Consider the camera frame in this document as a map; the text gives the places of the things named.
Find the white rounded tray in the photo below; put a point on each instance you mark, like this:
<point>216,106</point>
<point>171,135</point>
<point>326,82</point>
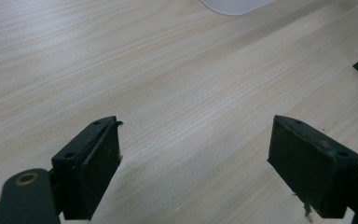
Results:
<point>234,5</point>

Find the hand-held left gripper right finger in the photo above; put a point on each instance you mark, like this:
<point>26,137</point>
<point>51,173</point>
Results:
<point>310,168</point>

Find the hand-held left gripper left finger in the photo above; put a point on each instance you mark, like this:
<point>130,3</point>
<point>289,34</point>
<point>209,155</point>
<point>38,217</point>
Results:
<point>87,168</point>

